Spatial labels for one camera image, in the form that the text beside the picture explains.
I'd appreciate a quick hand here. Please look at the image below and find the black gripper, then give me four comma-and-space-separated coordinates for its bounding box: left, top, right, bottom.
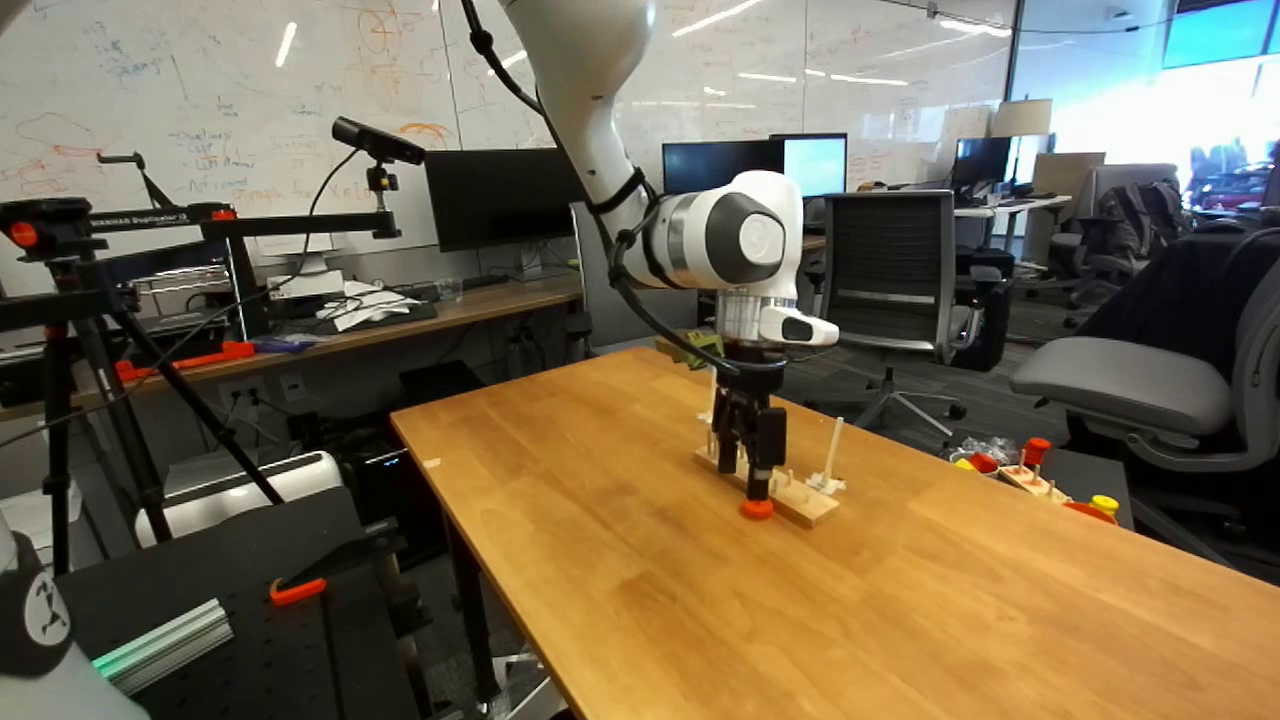
712, 346, 787, 504

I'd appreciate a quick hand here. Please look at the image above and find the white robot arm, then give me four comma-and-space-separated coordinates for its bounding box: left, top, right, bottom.
500, 0, 840, 516

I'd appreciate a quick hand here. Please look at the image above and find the wooden peg stand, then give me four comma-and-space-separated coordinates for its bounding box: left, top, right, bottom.
706, 381, 846, 525

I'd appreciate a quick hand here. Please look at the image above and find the black mesh chair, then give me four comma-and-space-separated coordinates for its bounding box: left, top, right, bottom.
823, 189, 958, 359

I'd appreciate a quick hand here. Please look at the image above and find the wooden toy tray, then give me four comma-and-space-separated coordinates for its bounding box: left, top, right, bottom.
949, 435, 1121, 525

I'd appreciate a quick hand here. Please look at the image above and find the black computer monitor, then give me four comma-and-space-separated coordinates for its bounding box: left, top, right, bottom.
423, 147, 581, 251

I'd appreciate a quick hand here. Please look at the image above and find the grey office chair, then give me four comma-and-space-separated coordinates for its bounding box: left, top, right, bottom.
1013, 257, 1280, 535

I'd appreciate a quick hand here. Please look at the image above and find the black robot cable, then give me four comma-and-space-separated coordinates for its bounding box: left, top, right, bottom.
457, 0, 732, 375

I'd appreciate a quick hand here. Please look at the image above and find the black clamp orange handle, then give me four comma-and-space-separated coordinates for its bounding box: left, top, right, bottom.
267, 519, 403, 609

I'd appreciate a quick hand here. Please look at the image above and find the black camera tripod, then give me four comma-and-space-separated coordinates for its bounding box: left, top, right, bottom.
0, 198, 397, 568

